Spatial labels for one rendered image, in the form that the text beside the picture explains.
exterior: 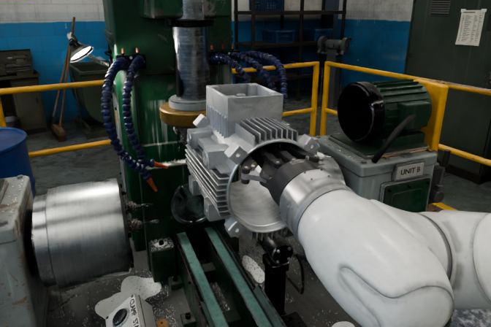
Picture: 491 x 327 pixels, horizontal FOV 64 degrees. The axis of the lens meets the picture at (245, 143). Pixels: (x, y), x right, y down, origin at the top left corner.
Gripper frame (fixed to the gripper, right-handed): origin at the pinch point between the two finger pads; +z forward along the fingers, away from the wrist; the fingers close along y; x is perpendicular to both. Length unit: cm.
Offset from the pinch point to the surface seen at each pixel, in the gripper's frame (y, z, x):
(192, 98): 1.2, 34.8, 5.0
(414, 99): -65, 27, 9
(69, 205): 32.7, 26.7, 25.4
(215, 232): -6, 36, 50
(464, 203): -257, 131, 154
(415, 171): -62, 18, 28
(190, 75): 1.4, 35.6, -0.9
